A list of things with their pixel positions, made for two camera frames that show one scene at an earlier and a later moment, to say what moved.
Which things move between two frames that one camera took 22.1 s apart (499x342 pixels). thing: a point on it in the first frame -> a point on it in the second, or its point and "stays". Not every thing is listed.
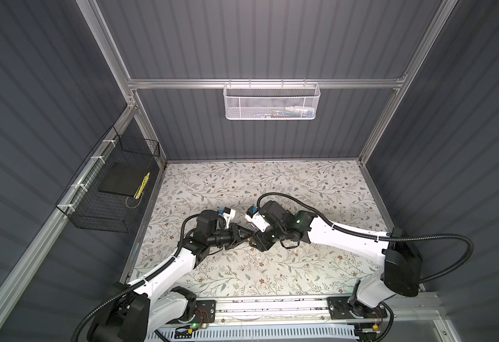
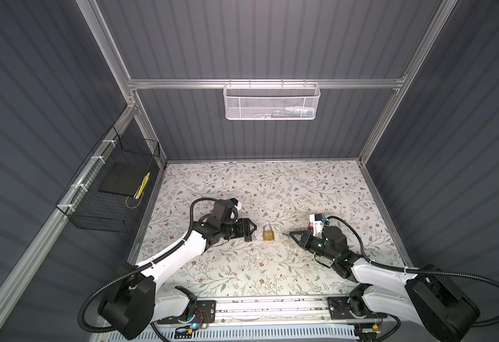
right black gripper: [262, 244] -> [305, 240]
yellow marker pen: [142, 186] stays
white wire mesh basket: [271, 100] stays
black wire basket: [105, 195] stays
